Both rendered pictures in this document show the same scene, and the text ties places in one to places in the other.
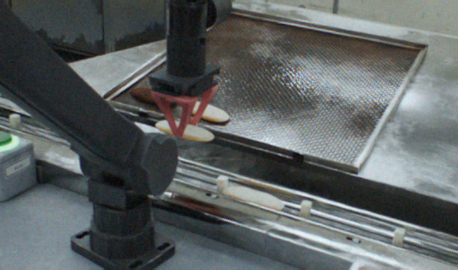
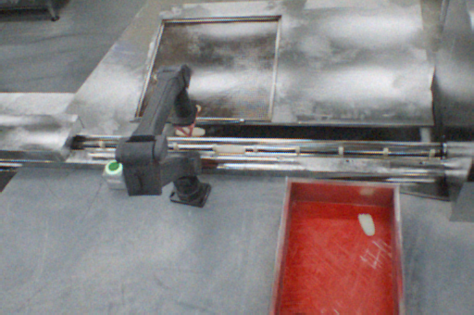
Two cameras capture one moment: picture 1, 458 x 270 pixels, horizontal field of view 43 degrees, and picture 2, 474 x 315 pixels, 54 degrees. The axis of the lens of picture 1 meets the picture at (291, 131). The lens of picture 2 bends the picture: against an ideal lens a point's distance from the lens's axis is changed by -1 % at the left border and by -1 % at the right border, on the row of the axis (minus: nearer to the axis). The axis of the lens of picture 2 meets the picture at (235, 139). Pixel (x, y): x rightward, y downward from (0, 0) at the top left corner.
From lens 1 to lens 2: 0.80 m
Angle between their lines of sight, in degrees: 24
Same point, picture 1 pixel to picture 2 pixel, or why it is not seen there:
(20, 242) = (149, 206)
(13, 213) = not seen: hidden behind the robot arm
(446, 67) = (294, 28)
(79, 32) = not seen: outside the picture
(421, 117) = (291, 73)
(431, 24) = not seen: outside the picture
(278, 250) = (251, 172)
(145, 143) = (193, 163)
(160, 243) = (205, 187)
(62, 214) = not seen: hidden behind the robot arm
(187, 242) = (213, 180)
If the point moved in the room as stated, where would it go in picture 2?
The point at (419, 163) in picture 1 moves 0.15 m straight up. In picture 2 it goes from (296, 105) to (294, 71)
